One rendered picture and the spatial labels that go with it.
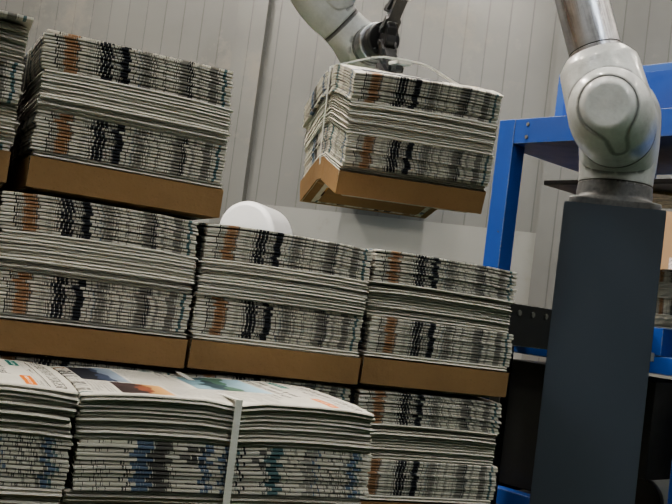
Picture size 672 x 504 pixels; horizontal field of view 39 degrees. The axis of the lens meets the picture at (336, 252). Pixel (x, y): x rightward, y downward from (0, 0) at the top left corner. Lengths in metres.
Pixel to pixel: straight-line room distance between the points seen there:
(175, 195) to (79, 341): 0.25
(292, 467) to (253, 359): 0.31
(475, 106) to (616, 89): 0.26
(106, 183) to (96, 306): 0.18
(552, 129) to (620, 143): 1.88
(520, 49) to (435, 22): 0.83
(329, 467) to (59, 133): 0.60
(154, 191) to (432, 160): 0.56
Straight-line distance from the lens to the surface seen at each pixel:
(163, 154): 1.42
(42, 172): 1.38
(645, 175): 2.04
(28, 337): 1.38
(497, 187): 3.79
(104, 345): 1.40
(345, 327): 1.51
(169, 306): 1.41
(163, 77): 1.43
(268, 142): 9.09
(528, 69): 8.83
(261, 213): 8.17
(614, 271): 1.96
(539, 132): 3.72
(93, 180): 1.39
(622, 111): 1.79
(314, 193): 1.93
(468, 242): 8.56
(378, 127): 1.69
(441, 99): 1.72
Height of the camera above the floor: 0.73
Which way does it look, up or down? 3 degrees up
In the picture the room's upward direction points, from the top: 7 degrees clockwise
